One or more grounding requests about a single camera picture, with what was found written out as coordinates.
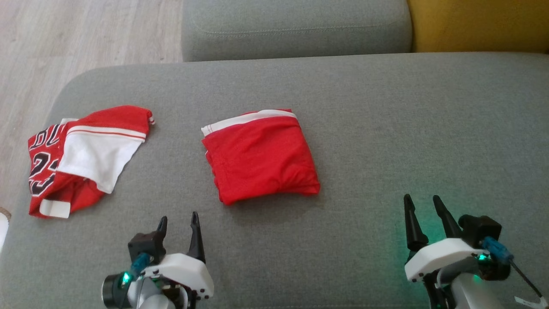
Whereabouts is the blue camera connector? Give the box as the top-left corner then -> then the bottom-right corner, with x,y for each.
129,253 -> 153,277
481,236 -> 514,264

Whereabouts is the blue left camera connector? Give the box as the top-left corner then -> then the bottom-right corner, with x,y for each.
129,253 -> 153,277

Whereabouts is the red shorts white waistband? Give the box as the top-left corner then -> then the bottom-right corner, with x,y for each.
201,109 -> 321,206

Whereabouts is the grey sofa seat cushion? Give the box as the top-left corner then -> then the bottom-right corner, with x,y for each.
0,52 -> 549,309

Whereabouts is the grey sofa back cushion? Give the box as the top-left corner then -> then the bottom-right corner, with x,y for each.
181,0 -> 413,63

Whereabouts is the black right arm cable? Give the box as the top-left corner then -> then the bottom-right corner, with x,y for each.
510,261 -> 543,299

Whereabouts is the red basketball jersey shirt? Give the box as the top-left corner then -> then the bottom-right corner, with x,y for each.
28,105 -> 155,219

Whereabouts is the blue right camera connector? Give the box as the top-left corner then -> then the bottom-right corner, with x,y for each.
481,236 -> 514,264

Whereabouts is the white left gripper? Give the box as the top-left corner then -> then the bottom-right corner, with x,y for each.
145,211 -> 214,300

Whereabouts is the white right cable tag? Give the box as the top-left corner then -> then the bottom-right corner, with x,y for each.
515,296 -> 548,308

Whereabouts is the white round object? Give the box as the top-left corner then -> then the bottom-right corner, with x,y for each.
0,208 -> 12,254

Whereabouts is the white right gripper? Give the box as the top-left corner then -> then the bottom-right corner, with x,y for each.
404,194 -> 489,282

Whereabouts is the yellow sofa cushion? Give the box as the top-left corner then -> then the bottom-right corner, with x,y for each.
407,0 -> 549,53

